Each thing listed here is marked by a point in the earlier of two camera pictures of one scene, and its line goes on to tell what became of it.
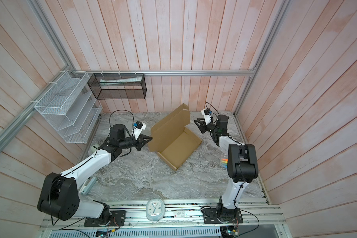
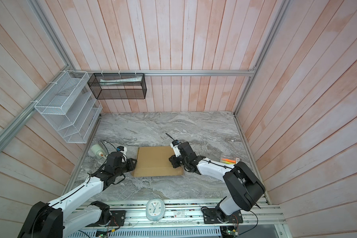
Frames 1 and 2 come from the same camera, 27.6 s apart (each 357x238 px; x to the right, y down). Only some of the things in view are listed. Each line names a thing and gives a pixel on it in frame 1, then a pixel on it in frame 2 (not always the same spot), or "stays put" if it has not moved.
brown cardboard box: (173, 142) -> (153, 161)
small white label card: (179, 214) stays put
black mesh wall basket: (118, 86) stays put
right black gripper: (203, 126) -> (174, 161)
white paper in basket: (107, 82) stays put
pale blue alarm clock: (155, 209) stays put
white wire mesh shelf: (69, 105) stays put
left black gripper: (141, 142) -> (131, 166)
